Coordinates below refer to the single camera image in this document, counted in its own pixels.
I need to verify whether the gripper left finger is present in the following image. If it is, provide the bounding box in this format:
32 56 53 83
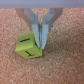
16 7 43 48

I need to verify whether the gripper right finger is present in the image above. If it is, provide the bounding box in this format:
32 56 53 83
41 7 63 48

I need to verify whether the yellow block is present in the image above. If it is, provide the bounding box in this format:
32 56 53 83
14 31 44 58

